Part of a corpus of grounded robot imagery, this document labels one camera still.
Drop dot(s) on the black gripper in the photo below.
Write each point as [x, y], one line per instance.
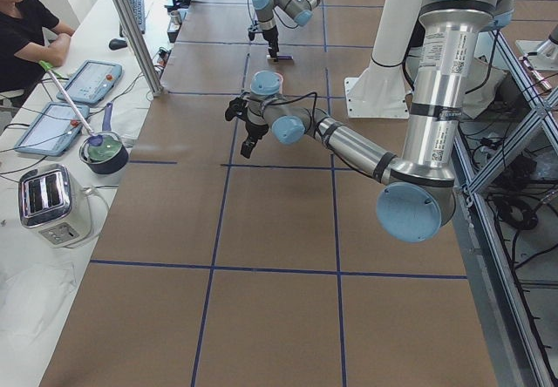
[255, 127]
[272, 38]

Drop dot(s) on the purple highlighter pen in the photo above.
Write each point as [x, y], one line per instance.
[280, 58]

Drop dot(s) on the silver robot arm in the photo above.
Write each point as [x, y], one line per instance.
[299, 11]
[419, 72]

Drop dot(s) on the metal cup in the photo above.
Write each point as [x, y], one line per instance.
[175, 17]

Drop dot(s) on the blue pot with lid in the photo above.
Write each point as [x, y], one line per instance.
[104, 152]

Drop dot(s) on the black keyboard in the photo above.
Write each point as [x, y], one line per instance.
[138, 10]

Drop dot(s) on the black computer mouse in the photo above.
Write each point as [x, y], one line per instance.
[117, 44]

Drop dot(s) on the far teach pendant tablet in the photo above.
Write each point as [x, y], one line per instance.
[93, 81]

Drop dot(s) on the teach pendant tablet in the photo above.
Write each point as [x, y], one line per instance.
[93, 81]
[52, 132]

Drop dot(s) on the near teach pendant tablet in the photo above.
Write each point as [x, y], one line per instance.
[52, 132]

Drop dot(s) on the silver toaster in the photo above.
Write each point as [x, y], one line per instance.
[53, 206]

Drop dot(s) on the person in black shirt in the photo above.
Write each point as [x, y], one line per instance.
[30, 34]

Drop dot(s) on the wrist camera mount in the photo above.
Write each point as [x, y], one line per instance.
[237, 109]
[253, 30]

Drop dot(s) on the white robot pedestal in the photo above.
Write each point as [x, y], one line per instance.
[379, 92]

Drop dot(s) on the aluminium frame post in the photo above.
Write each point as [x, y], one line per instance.
[137, 43]

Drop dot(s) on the metal rod green handle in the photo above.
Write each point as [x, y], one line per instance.
[65, 97]

